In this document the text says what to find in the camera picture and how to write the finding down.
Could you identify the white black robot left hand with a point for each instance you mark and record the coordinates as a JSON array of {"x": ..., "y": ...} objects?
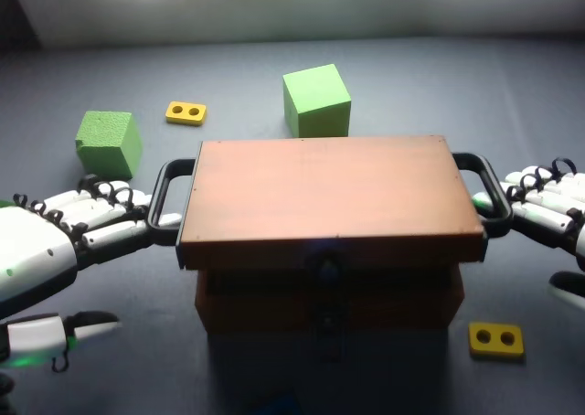
[{"x": 41, "y": 250}]

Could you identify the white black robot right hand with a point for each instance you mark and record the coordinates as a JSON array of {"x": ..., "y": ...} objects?
[{"x": 544, "y": 205}]

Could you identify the rough green foam cube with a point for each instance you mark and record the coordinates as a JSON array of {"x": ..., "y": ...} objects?
[{"x": 107, "y": 143}]

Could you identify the yellow two-hole block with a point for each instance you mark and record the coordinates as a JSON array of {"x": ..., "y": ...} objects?
[
  {"x": 185, "y": 113},
  {"x": 496, "y": 339}
]

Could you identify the grey table cloth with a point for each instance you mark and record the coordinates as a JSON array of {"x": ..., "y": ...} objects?
[{"x": 411, "y": 90}]

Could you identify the smooth green cube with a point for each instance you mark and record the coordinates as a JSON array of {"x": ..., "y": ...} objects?
[{"x": 315, "y": 99}]

